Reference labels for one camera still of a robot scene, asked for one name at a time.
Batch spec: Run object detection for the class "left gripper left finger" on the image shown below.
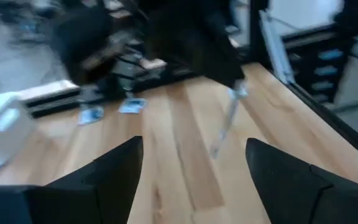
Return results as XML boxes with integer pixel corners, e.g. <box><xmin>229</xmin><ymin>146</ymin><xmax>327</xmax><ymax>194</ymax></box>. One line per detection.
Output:
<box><xmin>0</xmin><ymin>135</ymin><xmax>144</xmax><ymax>224</ymax></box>

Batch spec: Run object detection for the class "black shelf unit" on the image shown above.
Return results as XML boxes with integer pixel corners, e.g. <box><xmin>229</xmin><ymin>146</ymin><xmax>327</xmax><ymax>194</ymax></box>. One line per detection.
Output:
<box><xmin>283</xmin><ymin>26</ymin><xmax>357</xmax><ymax>105</ymax></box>

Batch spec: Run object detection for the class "green striped bandage wrapper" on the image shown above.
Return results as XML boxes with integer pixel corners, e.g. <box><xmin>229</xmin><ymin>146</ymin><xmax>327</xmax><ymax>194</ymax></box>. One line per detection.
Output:
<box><xmin>209</xmin><ymin>79</ymin><xmax>249</xmax><ymax>160</ymax></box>

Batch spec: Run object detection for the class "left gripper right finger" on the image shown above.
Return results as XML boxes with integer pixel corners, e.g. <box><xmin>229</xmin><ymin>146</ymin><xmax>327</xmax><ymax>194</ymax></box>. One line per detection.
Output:
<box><xmin>245</xmin><ymin>138</ymin><xmax>358</xmax><ymax>224</ymax></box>

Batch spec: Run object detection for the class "silver aluminium post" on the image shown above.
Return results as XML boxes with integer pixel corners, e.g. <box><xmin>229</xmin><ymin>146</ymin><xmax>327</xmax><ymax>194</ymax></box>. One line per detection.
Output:
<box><xmin>258</xmin><ymin>8</ymin><xmax>295</xmax><ymax>85</ymax></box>

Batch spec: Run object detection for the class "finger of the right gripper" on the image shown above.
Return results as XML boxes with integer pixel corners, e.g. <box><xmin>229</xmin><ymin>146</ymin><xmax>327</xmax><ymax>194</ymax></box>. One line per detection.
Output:
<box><xmin>215</xmin><ymin>73</ymin><xmax>246</xmax><ymax>91</ymax></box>

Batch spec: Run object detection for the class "white flat bar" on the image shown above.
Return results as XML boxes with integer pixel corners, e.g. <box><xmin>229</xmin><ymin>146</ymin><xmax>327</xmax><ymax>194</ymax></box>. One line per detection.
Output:
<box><xmin>16</xmin><ymin>79</ymin><xmax>81</xmax><ymax>101</ymax></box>

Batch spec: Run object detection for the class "flat white packet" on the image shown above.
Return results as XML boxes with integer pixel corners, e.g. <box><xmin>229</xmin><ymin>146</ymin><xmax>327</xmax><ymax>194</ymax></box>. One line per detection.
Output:
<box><xmin>77</xmin><ymin>103</ymin><xmax>106</xmax><ymax>126</ymax></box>
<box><xmin>117</xmin><ymin>97</ymin><xmax>149</xmax><ymax>115</ymax></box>

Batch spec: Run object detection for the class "grey plastic bin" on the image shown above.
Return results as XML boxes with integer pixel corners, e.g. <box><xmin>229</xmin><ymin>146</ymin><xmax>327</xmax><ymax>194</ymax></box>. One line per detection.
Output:
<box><xmin>0</xmin><ymin>91</ymin><xmax>37</xmax><ymax>172</ymax></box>

